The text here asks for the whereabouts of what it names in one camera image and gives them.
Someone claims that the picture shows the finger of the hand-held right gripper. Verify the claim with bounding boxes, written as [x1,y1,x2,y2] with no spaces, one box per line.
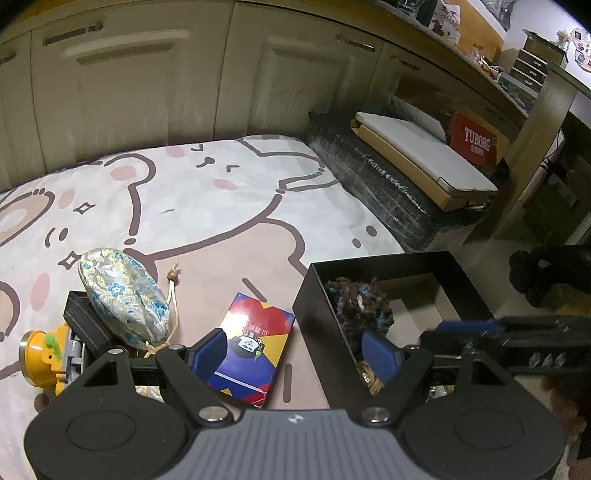
[418,330,509,370]
[434,318,506,337]

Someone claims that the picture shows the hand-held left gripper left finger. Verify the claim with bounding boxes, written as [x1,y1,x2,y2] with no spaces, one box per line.
[81,327,236,424]

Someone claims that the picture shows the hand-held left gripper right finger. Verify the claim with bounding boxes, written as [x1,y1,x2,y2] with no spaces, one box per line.
[361,331,509,424]

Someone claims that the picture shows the brown woven ornament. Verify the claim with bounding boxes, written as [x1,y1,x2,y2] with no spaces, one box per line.
[355,357,386,398]

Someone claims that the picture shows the colourful card box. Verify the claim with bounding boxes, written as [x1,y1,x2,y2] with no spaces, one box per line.
[205,292,296,409]

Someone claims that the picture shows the multicolour knitted scrunchie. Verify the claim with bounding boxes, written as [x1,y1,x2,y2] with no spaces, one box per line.
[323,277,404,356]

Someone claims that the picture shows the black cardboard box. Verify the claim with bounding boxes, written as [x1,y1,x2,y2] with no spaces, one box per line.
[292,250,497,409]

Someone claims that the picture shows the floral brocade drawstring pouch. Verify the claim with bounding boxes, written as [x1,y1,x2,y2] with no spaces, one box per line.
[78,248,182,358]

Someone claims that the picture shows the yellow headlamp with black strap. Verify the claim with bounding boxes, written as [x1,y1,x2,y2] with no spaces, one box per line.
[18,290,139,398]

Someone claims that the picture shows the person's right hand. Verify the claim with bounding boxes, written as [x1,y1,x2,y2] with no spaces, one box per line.
[542,375,587,418]

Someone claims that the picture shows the black plush slipper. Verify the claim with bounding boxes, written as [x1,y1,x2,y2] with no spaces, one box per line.
[509,244,591,309]

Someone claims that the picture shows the flat brown cardboard box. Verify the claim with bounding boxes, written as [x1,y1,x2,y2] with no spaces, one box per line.
[349,119,497,212]

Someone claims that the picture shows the bear printed blanket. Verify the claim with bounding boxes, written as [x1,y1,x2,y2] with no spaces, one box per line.
[0,134,407,480]

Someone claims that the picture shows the black wrapped bottle crate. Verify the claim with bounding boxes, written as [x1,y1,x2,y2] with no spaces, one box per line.
[307,111,499,252]

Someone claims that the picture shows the beige wooden desk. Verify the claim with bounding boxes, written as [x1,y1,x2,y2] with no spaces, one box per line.
[489,62,591,241]

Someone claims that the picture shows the red beer carton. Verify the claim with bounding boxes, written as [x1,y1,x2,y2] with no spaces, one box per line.
[449,113,509,167]

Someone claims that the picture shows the open brown cardboard box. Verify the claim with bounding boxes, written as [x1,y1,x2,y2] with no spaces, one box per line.
[390,74,467,139]

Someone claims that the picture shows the snack packets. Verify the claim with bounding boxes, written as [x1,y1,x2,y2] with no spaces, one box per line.
[464,44,506,84]

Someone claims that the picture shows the cream base cabinet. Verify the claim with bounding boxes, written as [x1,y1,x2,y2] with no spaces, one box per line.
[0,0,527,195]

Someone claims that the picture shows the small grey drawer unit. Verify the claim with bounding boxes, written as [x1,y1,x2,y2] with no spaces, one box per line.
[508,30,568,90]

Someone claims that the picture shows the red and white paper bag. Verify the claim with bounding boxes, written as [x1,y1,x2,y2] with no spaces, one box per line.
[431,0,462,42]

